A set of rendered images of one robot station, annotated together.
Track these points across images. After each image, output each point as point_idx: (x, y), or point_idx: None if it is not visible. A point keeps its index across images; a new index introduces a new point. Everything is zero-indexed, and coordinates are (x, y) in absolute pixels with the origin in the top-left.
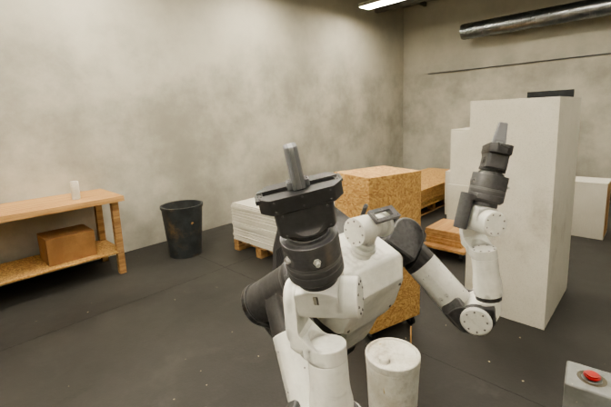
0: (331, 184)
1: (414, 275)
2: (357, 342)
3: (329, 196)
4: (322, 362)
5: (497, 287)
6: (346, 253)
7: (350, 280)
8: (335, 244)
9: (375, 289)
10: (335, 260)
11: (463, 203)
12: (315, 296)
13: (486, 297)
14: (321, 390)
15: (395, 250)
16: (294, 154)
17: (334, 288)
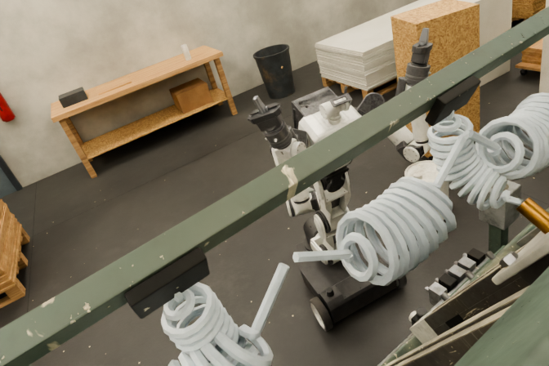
0: (274, 111)
1: None
2: (342, 166)
3: (274, 115)
4: None
5: (424, 135)
6: (325, 121)
7: (295, 144)
8: (283, 132)
9: None
10: (283, 138)
11: (398, 85)
12: (281, 151)
13: (417, 140)
14: None
15: (358, 116)
16: (256, 101)
17: (287, 148)
